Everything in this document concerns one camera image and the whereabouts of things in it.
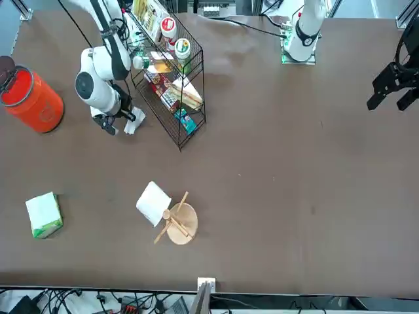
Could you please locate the red brown biscuit pack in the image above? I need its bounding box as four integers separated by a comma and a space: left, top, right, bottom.
143, 71, 181, 114

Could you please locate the orange round bin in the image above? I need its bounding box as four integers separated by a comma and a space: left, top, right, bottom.
0, 65, 65, 134

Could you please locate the green tissue pack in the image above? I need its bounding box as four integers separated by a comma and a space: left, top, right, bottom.
25, 192, 65, 239

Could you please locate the black wire shelf rack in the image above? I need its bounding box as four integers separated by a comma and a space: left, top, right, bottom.
123, 0, 207, 152

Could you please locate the teal box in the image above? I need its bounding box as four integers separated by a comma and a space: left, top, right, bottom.
173, 109, 198, 135

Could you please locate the wooden mug tree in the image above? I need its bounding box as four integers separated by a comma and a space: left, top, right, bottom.
153, 191, 199, 246

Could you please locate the packed triangle sandwich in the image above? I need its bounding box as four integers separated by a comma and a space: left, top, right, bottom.
171, 77, 204, 111

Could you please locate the yellow snack packet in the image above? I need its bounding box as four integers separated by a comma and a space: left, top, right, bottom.
132, 0, 164, 43

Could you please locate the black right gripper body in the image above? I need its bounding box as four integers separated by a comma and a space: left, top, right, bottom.
113, 84, 134, 114

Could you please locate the white tissue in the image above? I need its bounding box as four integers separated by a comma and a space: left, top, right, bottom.
123, 109, 147, 135

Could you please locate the aluminium camera post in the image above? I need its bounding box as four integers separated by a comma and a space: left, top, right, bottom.
188, 277, 217, 314

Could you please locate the green lid jar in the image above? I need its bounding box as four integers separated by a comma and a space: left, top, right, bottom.
174, 37, 192, 68

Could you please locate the black cable on table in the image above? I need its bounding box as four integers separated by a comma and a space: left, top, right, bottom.
202, 16, 286, 39

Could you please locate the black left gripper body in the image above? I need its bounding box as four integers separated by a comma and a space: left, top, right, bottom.
395, 23, 419, 71

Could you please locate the red lid jar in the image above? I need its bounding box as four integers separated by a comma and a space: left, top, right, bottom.
159, 16, 178, 53

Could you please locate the white mug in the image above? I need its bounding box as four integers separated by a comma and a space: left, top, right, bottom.
136, 181, 173, 228

